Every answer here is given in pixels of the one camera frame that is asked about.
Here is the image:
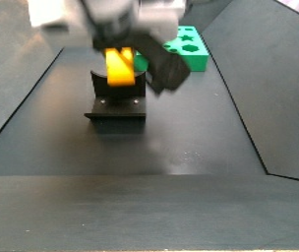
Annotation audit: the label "black curved fixture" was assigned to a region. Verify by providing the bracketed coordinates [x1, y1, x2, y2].
[84, 72, 147, 134]

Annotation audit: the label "yellow rectangular block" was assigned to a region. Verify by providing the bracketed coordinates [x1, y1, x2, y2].
[106, 47, 135, 88]

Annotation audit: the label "green shape sorter board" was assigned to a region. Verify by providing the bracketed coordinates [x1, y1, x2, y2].
[133, 25, 210, 73]

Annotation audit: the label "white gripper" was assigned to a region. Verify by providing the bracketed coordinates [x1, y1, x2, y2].
[28, 0, 187, 47]

